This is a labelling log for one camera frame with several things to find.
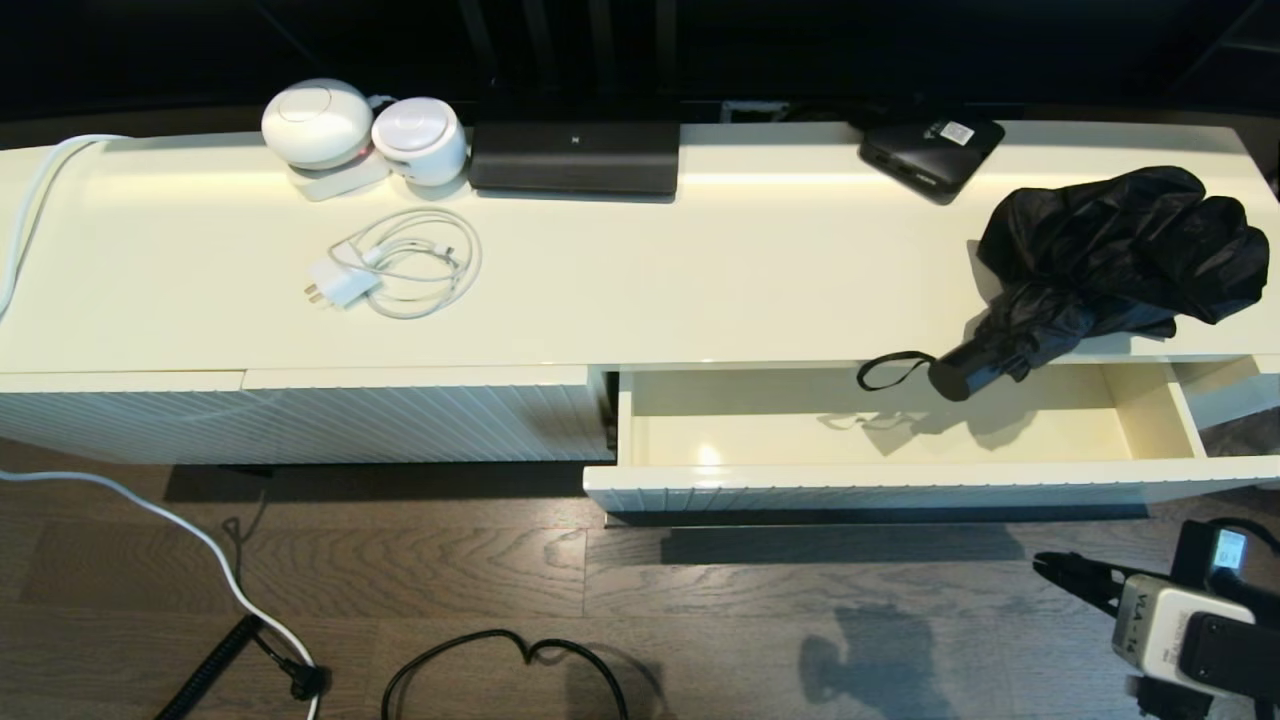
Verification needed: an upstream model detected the long dark metal rod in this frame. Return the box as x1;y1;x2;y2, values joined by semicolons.
605;507;1151;527

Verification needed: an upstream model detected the black umbrella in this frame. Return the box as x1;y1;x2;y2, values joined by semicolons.
856;166;1271;403

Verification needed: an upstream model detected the white fluted drawer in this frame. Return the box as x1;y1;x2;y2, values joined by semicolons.
583;355;1280;518

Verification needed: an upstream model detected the white slatted cabinet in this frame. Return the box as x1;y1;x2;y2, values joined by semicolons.
0;122;1280;466

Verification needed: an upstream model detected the black set-top box with sticker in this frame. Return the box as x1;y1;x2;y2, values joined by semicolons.
858;112;1007;206

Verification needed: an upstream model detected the black router box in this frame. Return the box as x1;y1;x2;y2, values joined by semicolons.
468;95;681;198

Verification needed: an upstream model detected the white fluted cabinet front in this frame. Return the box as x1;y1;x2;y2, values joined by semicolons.
0;370;246;466
243;365;613;463

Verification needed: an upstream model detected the small white round device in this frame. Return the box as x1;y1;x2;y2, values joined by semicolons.
371;97;469;188

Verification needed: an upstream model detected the white charger plug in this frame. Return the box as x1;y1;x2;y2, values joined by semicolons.
305;256;384;310

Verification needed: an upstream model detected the white flat device base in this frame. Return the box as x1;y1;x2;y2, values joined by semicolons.
290;154;393;203

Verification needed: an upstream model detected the large white round device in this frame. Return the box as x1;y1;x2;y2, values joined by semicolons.
261;79;376;171

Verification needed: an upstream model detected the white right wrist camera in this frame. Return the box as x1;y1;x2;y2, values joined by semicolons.
1110;572;1276;696

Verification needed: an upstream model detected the black looped floor cable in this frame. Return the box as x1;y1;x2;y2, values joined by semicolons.
380;628;631;720

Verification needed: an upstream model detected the white coiled charger cable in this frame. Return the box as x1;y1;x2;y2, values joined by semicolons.
330;207;484;320

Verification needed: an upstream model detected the thin black cable with plug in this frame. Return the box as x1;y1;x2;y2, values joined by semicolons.
222;495;331;701

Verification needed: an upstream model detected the white floor cable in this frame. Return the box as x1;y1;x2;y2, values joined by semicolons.
0;468;323;720

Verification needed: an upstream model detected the black spiral cable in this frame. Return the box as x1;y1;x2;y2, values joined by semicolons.
155;615;266;720

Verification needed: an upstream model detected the thick white cable pair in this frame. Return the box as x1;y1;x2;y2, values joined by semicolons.
0;135;131;326

